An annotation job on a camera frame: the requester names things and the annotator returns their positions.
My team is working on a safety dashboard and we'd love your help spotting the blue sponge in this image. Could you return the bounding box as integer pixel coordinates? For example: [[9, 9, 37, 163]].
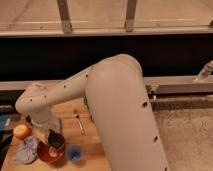
[[51, 115, 62, 133]]

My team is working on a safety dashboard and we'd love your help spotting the grey tap fixture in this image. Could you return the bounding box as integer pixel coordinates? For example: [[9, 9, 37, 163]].
[[195, 60, 213, 82]]

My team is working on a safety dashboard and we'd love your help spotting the blue cup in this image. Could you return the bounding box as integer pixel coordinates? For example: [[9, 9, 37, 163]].
[[66, 144, 82, 163]]

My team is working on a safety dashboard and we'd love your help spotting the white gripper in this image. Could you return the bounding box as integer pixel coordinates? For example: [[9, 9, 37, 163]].
[[31, 115, 51, 144]]

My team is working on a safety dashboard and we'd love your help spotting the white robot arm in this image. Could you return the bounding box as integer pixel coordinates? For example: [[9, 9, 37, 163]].
[[15, 54, 171, 171]]

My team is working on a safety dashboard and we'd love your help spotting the red bowl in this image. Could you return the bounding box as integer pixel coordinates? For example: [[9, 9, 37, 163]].
[[37, 141, 65, 164]]

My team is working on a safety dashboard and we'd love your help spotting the orange fruit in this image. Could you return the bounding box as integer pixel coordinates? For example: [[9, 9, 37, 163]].
[[13, 124, 31, 139]]

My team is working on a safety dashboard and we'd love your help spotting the blue-grey cloth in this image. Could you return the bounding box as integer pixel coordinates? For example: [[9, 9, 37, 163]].
[[13, 136, 38, 164]]

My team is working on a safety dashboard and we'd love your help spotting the green plastic bin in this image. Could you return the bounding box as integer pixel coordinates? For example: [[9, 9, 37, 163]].
[[83, 96, 89, 108]]

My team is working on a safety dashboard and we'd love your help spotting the black eraser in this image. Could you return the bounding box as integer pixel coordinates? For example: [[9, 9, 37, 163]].
[[48, 130, 65, 150]]

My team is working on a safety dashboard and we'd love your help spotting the small dark can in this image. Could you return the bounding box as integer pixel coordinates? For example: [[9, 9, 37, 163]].
[[26, 115, 32, 124]]

